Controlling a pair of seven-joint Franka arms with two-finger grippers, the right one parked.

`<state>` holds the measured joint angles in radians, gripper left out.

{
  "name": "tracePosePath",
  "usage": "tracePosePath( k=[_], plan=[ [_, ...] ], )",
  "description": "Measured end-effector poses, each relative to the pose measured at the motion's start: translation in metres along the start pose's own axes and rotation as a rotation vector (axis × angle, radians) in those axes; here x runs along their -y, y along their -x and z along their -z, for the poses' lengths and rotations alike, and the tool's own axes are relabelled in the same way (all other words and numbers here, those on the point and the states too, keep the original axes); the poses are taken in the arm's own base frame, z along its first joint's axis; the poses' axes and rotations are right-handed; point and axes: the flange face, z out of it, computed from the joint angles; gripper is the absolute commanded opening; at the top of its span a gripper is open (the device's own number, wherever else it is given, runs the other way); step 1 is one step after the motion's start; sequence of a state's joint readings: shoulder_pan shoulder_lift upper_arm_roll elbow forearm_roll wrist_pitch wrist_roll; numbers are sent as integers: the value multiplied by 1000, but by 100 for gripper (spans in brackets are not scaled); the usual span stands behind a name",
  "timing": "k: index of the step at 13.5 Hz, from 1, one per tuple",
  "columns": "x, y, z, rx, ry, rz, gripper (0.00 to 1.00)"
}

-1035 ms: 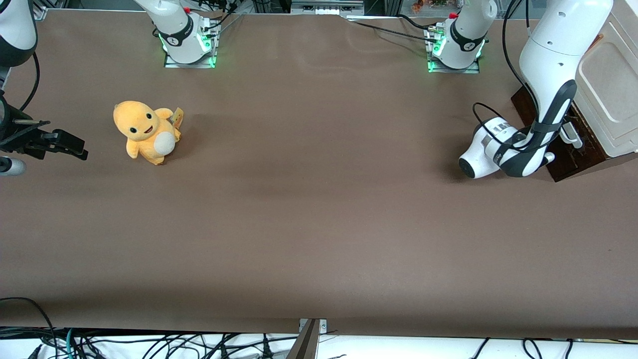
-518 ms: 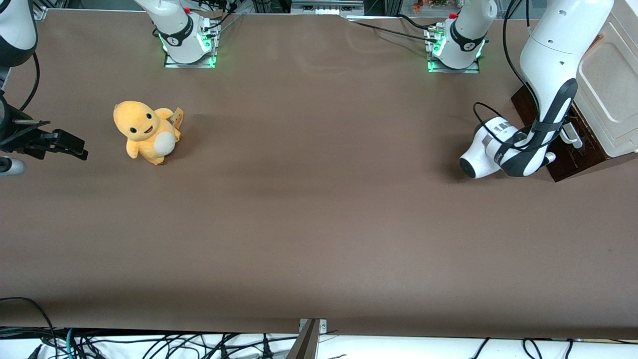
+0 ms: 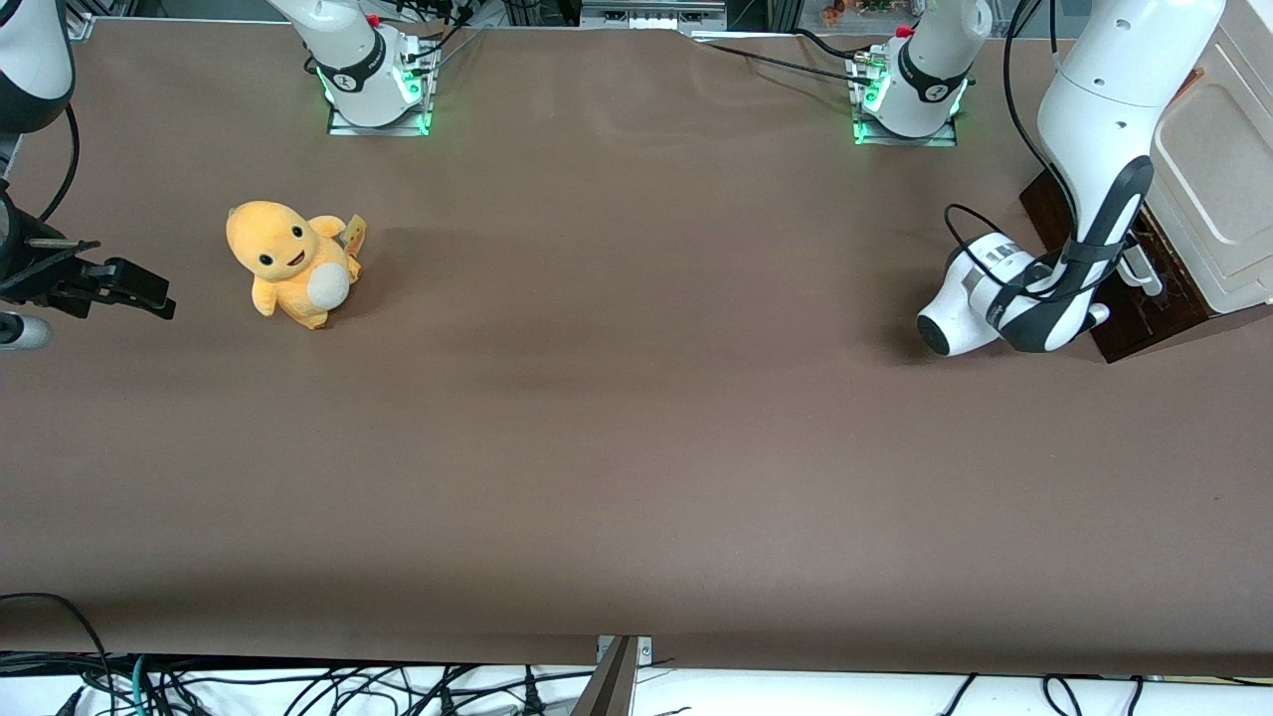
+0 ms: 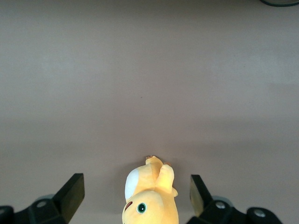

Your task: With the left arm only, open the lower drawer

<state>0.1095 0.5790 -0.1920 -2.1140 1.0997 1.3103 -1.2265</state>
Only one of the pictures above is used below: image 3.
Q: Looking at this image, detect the silver metal bracket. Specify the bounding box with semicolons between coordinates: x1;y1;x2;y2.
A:
595;634;654;665

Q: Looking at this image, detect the dark slanted pole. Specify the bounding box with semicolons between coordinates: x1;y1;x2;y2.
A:
570;636;639;716

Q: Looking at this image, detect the short black table cable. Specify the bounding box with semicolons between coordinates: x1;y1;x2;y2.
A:
791;28;876;66

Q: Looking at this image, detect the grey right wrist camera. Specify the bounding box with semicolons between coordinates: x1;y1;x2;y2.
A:
0;313;51;351

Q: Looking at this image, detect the yellow plush toy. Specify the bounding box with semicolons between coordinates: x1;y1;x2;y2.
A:
225;200;368;331

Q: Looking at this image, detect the dark wood drawer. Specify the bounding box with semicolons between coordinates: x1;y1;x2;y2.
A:
1134;204;1209;311

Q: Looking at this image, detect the brown table mat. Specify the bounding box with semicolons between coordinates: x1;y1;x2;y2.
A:
0;18;1273;679

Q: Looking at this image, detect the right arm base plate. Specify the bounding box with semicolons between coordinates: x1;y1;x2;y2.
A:
326;60;436;137

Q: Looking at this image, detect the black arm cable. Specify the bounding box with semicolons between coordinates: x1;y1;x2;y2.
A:
943;0;1130;299
38;102;81;224

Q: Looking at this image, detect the white drawer cabinet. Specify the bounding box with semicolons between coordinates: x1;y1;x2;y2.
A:
1144;20;1273;315

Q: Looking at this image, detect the black looped cable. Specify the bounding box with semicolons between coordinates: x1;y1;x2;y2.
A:
0;593;115;716

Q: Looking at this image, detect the silver metal box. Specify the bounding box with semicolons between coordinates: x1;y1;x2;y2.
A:
580;0;730;31

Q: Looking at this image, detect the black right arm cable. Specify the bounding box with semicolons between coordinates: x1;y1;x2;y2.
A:
38;102;81;224

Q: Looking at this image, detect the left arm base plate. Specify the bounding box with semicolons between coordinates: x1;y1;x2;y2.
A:
850;55;961;148

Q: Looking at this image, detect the long black table cable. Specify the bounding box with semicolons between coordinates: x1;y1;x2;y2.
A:
696;38;881;89

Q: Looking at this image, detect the black cable tangle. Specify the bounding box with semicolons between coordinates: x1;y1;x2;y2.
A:
149;661;598;716

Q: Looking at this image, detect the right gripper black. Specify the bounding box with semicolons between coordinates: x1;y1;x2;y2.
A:
0;237;177;320

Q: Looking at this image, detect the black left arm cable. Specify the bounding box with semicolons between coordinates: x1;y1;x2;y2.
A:
943;0;1130;299

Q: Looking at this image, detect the white drawer handle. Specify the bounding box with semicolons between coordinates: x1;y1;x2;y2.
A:
1116;239;1166;298

